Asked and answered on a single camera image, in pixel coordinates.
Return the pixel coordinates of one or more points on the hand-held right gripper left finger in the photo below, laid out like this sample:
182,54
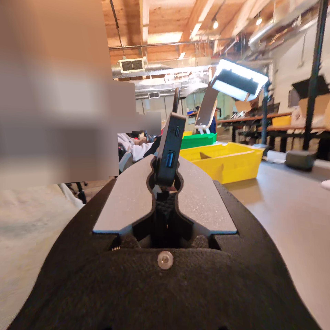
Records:
123,201

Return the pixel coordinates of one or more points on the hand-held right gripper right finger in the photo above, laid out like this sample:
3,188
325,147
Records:
206,203

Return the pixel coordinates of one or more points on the yellow divided plastic bin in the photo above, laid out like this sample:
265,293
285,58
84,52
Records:
232,167

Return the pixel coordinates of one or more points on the black hub adapter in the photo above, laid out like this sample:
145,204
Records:
167,144

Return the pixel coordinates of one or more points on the black office chair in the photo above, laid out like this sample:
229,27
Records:
81,192

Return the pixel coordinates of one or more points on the green plastic bin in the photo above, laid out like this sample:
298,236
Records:
198,140

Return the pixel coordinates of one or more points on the brown workbench with black legs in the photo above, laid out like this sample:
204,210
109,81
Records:
245,118

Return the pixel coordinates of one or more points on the black light stand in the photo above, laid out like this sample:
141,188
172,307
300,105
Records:
264,121

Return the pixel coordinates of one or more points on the person in cream sweater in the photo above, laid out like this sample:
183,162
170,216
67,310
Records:
25,232

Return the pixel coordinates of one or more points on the small black box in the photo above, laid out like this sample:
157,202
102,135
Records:
300,159

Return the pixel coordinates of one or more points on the white board stand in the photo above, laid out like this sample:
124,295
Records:
326,185

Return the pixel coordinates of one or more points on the led light panel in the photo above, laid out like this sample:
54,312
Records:
239,77

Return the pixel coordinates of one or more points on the cardboard box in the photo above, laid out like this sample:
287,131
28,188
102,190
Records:
319,108

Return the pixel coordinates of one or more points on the black stand pole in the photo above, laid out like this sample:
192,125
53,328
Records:
314,77

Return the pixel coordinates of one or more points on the black board with wooden frame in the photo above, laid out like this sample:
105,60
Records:
206,108

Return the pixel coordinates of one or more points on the long silver ceiling duct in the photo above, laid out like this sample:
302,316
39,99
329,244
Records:
167,69

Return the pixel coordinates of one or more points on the silver metal duct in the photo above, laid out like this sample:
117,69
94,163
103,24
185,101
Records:
278,31

